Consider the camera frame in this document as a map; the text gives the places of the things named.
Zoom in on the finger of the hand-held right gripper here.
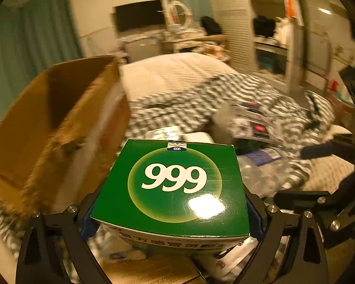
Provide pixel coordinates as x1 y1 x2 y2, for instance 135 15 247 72
301 142 355 160
276 169 355 249

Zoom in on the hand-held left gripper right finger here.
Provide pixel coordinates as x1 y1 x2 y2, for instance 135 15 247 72
237 191 329 284

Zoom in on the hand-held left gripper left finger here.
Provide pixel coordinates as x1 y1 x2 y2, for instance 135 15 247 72
15 189 113 284

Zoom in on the green medicine box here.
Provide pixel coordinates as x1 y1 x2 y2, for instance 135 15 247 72
90 139 251 256

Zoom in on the brown cardboard box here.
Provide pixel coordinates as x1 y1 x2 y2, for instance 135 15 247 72
0 56 131 217

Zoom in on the clear plastic bottle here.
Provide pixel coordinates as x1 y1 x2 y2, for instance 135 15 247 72
238 148 294 197

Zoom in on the white packet with red label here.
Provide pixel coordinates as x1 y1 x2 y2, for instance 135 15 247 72
224 103 282 146

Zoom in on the silver blister pack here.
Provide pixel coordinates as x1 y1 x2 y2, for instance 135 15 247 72
147 126 184 140

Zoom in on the white bag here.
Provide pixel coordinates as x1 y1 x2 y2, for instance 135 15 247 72
276 18 291 41

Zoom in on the black bag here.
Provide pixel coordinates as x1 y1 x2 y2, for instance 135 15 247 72
253 16 277 35

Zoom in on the black white checked blanket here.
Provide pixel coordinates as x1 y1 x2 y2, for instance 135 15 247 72
0 74 336 284

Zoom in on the orange cloth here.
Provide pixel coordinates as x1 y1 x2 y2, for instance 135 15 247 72
286 0 298 19

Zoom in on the white open wardrobe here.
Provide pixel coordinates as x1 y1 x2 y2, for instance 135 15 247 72
217 0 303 81

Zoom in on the black backpack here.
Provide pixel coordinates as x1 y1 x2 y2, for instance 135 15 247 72
200 16 223 36

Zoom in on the white dressing table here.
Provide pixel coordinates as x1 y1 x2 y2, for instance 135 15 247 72
161 34 229 54

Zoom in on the grey mini fridge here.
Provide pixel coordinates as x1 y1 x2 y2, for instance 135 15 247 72
125 37 162 63

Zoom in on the wide green curtain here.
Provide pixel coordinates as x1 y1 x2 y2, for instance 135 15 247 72
0 0 85 131

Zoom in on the round white vanity mirror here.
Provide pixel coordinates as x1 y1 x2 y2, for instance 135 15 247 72
166 0 193 32

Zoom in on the black television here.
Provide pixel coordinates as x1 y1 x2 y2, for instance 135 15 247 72
114 0 165 33

